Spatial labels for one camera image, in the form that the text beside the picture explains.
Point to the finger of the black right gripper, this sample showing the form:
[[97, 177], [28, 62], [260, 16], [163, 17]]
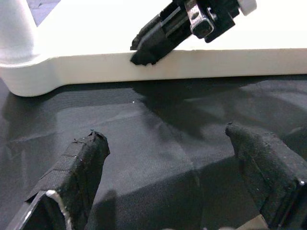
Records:
[[148, 33], [153, 54]]

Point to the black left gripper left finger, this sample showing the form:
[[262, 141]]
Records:
[[79, 172]]

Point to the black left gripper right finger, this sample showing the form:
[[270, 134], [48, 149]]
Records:
[[263, 167]]

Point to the white plastic table top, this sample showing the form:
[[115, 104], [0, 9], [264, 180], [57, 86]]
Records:
[[96, 69]]

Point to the white plastic table leg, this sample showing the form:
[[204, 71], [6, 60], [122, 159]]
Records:
[[14, 28]]

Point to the black tablecloth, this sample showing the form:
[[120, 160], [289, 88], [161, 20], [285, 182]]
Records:
[[153, 143]]

